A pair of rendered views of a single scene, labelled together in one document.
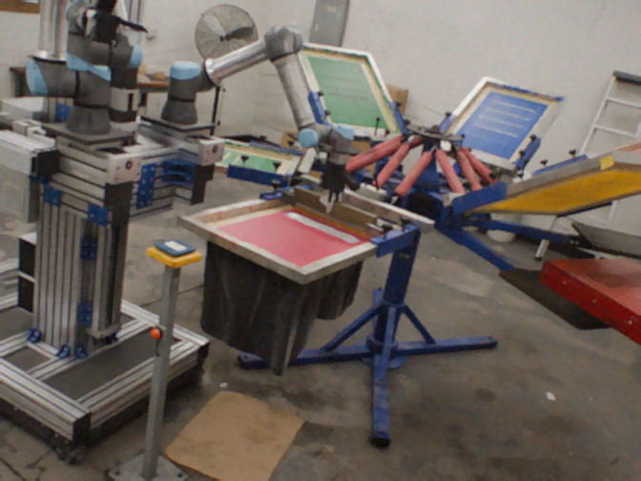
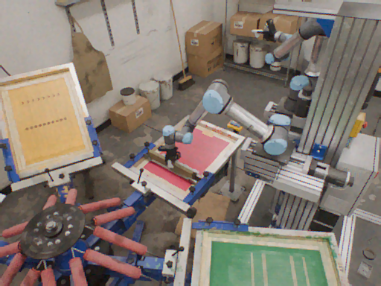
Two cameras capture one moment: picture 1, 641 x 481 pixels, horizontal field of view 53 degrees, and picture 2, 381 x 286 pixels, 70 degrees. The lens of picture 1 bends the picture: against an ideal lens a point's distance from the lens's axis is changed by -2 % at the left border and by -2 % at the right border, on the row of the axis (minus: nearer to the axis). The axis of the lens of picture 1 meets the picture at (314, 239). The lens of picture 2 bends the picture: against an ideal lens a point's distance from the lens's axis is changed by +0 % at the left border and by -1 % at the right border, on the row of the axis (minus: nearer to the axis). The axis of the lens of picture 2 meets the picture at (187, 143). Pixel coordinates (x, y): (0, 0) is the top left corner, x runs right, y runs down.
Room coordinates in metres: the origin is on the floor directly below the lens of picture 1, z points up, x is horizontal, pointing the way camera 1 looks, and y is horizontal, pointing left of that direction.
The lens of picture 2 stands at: (3.96, 0.29, 2.46)
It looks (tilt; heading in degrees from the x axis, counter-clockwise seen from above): 42 degrees down; 188
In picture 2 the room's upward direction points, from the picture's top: 4 degrees counter-clockwise
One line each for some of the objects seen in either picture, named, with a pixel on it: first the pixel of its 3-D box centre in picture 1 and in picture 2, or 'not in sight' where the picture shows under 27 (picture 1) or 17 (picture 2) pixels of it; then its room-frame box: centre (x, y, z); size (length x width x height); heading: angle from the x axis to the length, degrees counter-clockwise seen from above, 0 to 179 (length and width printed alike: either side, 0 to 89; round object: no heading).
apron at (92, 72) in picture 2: not in sight; (86, 60); (0.94, -1.33, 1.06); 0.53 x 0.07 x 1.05; 149
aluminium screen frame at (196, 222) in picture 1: (302, 229); (187, 153); (2.42, 0.05, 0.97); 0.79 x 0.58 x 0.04; 149
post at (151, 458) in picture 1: (160, 371); (234, 160); (2.00, 0.45, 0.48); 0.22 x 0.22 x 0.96; 59
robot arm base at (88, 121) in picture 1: (89, 115); (295, 100); (2.18, 0.84, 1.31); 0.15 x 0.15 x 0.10
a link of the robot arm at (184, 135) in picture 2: (318, 134); (184, 135); (2.61, 0.07, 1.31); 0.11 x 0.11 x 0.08; 76
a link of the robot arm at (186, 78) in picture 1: (184, 78); (278, 126); (2.64, 0.64, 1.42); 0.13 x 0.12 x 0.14; 166
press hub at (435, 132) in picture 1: (405, 246); (91, 282); (3.32, -0.49, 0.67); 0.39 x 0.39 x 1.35
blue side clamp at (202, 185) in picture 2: (283, 198); (199, 188); (2.77, 0.17, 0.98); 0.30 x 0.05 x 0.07; 149
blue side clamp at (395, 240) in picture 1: (392, 240); (141, 156); (2.48, -0.31, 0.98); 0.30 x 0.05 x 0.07; 149
